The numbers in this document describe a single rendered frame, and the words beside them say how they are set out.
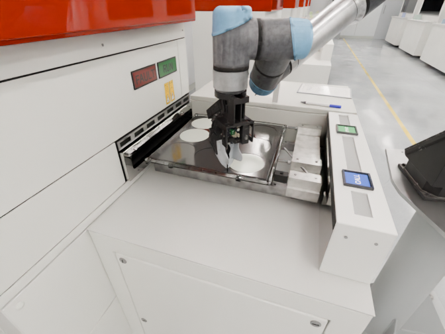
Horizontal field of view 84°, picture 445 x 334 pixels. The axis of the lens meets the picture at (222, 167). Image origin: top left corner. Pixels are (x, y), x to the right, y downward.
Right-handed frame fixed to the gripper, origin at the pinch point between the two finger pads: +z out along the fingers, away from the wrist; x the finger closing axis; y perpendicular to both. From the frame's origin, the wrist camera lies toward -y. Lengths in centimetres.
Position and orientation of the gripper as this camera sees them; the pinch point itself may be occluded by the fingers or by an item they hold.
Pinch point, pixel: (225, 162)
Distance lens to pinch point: 66.6
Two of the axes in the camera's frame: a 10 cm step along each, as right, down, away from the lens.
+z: 0.0, 8.3, 5.5
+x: 9.0, -2.4, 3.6
